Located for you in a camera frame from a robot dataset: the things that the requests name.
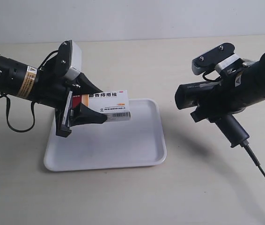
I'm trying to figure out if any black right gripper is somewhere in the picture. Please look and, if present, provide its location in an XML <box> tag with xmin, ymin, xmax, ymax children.
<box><xmin>190</xmin><ymin>77</ymin><xmax>247</xmax><ymax>122</ymax></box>

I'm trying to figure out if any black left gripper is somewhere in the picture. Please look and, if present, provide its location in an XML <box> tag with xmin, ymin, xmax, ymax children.
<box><xmin>34</xmin><ymin>52</ymin><xmax>107</xmax><ymax>137</ymax></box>

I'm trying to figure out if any white medicine box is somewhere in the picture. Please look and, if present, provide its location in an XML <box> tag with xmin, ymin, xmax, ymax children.
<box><xmin>72</xmin><ymin>90</ymin><xmax>131</xmax><ymax>122</ymax></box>

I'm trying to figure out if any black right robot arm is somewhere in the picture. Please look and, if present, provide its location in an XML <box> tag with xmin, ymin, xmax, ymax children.
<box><xmin>191</xmin><ymin>53</ymin><xmax>265</xmax><ymax>122</ymax></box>

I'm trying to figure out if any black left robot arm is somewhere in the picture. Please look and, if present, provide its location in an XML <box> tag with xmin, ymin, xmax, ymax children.
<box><xmin>0</xmin><ymin>40</ymin><xmax>107</xmax><ymax>137</ymax></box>

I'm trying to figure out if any white plastic tray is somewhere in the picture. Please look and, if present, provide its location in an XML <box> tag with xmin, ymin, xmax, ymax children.
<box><xmin>43</xmin><ymin>98</ymin><xmax>167</xmax><ymax>172</ymax></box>

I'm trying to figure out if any black scanner cable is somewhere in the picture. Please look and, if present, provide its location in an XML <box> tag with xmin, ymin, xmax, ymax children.
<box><xmin>241</xmin><ymin>139</ymin><xmax>265</xmax><ymax>204</ymax></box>

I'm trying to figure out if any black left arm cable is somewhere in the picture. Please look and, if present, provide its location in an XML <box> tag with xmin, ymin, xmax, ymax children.
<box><xmin>0</xmin><ymin>50</ymin><xmax>60</xmax><ymax>133</ymax></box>

